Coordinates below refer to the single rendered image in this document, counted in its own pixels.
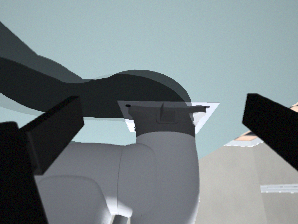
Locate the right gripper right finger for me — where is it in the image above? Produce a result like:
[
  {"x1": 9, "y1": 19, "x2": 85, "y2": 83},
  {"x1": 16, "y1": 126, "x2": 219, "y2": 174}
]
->
[{"x1": 242, "y1": 93, "x2": 298, "y2": 171}]

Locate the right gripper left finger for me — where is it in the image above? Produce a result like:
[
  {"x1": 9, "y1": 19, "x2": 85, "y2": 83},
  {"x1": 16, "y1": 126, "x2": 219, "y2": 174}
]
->
[{"x1": 0, "y1": 96, "x2": 85, "y2": 224}]

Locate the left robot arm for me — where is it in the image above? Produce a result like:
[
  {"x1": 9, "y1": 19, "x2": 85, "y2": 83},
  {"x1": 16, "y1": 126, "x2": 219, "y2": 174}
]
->
[{"x1": 112, "y1": 215, "x2": 129, "y2": 224}]

